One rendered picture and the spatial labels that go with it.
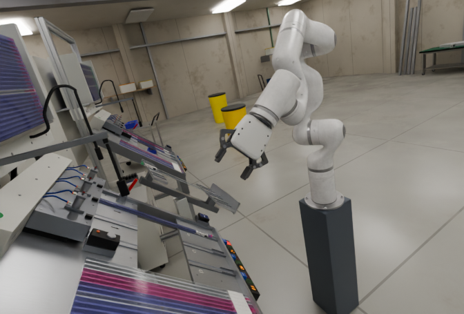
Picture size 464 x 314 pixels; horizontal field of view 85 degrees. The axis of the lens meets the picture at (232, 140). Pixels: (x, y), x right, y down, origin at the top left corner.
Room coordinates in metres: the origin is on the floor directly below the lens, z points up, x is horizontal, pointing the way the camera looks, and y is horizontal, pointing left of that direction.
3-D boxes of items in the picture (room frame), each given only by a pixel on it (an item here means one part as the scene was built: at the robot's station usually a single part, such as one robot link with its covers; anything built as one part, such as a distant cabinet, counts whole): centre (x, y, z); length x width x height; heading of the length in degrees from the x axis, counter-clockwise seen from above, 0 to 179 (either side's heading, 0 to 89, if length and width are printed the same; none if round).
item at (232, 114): (4.44, -0.14, 0.36); 0.46 x 0.45 x 0.71; 25
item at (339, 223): (1.11, -0.39, 0.35); 0.18 x 0.18 x 0.70; 26
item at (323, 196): (1.11, -0.39, 0.79); 0.19 x 0.19 x 0.18
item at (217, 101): (6.75, 0.14, 0.37); 0.48 x 0.47 x 0.74; 116
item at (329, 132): (1.10, -0.42, 1.00); 0.19 x 0.12 x 0.24; 58
